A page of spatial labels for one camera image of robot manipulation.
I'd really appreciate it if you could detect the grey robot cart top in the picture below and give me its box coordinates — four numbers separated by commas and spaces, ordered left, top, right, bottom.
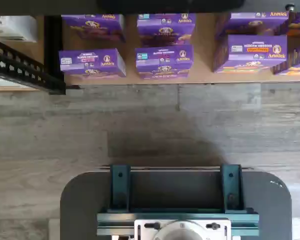
59, 170, 293, 240

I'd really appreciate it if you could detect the black perforated shelf upright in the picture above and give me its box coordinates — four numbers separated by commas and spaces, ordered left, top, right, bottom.
44, 15, 66, 96

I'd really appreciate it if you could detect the white black-patterned box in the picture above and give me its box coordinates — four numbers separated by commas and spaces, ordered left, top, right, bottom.
0, 15, 38, 42

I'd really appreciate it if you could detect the thin cart edge panel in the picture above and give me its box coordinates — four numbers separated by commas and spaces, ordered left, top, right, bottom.
99, 164, 255, 173

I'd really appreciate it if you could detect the teal metal crossbar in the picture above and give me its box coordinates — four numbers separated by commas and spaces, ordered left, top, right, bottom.
96, 207, 260, 237

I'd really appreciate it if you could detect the white mounting plate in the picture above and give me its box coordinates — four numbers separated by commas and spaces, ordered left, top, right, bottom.
134, 218, 232, 240

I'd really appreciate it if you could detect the teal metal bracket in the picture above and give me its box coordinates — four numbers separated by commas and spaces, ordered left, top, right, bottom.
219, 163, 245, 214
109, 163, 131, 214

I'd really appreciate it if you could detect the black perforated shelf rail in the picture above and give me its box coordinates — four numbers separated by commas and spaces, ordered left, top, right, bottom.
0, 36, 66, 96

